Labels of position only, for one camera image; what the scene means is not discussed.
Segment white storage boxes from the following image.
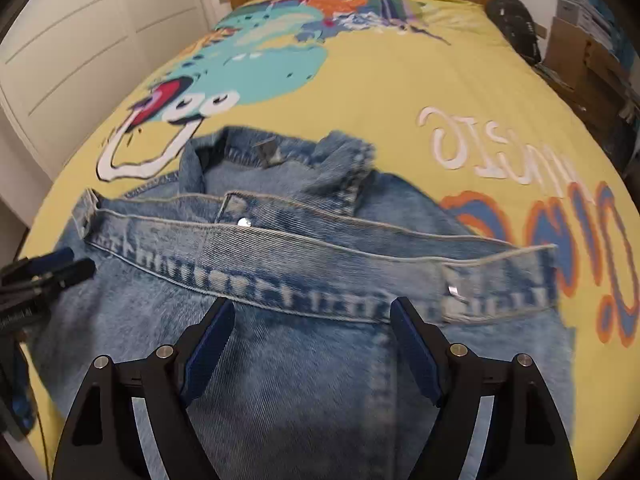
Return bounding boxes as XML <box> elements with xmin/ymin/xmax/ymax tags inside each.
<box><xmin>555</xmin><ymin>0</ymin><xmax>615</xmax><ymax>50</ymax></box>

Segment blue denim jacket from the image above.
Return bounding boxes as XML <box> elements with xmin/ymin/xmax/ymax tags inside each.
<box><xmin>28</xmin><ymin>127</ymin><xmax>574</xmax><ymax>479</ymax></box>

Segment black backpack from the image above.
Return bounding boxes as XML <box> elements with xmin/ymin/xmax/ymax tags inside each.
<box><xmin>485</xmin><ymin>0</ymin><xmax>541</xmax><ymax>66</ymax></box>

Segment yellow dinosaur print bedspread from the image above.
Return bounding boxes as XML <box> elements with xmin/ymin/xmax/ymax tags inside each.
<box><xmin>27</xmin><ymin>0</ymin><xmax>639</xmax><ymax>479</ymax></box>

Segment white panelled wardrobe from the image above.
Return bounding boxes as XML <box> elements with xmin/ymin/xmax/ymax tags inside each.
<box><xmin>1</xmin><ymin>0</ymin><xmax>212</xmax><ymax>178</ymax></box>

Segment wooden desk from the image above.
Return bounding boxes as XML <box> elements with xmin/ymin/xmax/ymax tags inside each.
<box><xmin>541</xmin><ymin>18</ymin><xmax>628</xmax><ymax>140</ymax></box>

